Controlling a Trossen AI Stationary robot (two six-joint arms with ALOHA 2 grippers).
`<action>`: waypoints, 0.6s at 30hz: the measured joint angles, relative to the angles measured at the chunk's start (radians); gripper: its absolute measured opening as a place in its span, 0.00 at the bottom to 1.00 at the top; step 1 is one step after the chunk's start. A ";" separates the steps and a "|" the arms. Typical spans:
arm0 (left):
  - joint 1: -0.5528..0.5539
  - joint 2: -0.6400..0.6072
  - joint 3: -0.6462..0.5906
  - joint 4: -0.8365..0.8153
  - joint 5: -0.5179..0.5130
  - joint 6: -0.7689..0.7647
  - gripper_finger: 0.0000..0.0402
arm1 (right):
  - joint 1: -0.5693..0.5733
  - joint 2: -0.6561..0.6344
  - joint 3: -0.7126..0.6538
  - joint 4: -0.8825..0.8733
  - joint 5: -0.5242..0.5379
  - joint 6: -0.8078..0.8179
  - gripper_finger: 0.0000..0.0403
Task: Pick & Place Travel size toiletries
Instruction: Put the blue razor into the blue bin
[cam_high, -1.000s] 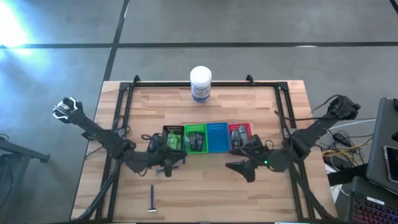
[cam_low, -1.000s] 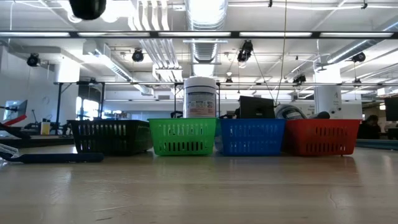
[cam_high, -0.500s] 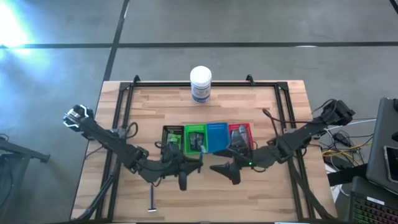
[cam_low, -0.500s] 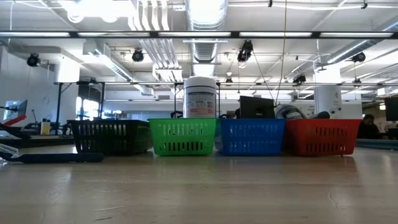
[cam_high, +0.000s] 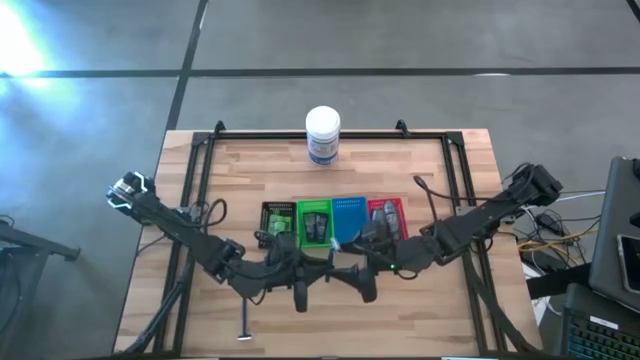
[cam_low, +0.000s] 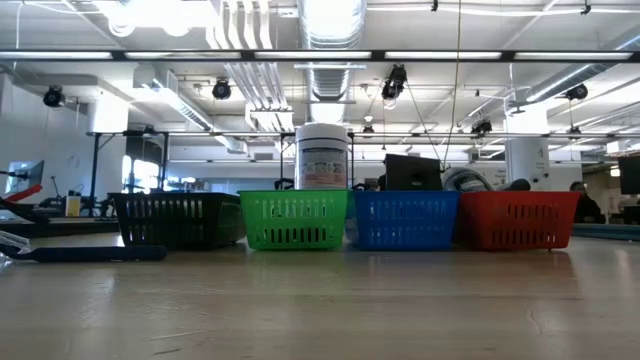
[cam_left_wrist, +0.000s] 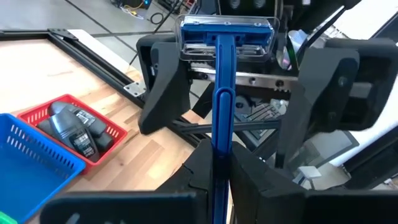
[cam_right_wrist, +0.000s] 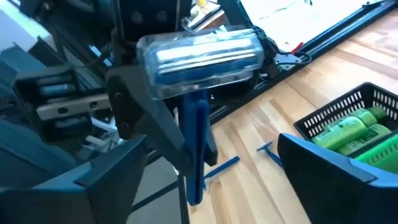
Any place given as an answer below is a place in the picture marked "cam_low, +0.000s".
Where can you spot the black plastic basket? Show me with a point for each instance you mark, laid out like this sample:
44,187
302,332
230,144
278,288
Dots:
180,220

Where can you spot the dark grey tube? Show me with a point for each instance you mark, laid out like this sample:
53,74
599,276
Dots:
515,185

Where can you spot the white wipes canister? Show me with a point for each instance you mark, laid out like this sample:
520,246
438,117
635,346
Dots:
321,155

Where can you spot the green plastic basket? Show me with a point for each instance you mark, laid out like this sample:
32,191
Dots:
300,220

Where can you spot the black computer monitor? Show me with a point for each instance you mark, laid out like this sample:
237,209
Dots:
412,172

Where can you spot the blue plastic basket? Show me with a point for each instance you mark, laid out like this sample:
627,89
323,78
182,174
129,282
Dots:
405,220

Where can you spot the black overhead light bar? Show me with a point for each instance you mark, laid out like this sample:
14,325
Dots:
377,55

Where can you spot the red plastic basket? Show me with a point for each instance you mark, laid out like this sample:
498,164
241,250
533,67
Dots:
520,220

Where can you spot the yellow container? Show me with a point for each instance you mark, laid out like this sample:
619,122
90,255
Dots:
73,206

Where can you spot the dark background table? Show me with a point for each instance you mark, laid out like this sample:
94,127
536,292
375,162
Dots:
65,226

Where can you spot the person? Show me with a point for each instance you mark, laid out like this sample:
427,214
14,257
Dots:
587,205

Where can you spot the blue background table edge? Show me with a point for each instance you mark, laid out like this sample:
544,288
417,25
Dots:
607,231

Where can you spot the grey-framed background monitor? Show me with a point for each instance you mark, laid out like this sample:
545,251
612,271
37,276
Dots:
25,175

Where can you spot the dark background monitor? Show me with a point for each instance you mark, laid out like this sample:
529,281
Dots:
631,175

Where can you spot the clear plastic wrapper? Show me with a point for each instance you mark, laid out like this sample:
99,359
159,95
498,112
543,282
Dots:
11,240

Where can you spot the black ceiling camera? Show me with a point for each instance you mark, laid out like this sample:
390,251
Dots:
578,92
221,89
482,126
53,96
395,81

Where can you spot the black metal frame stand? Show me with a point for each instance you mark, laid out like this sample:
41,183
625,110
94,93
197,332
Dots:
94,170

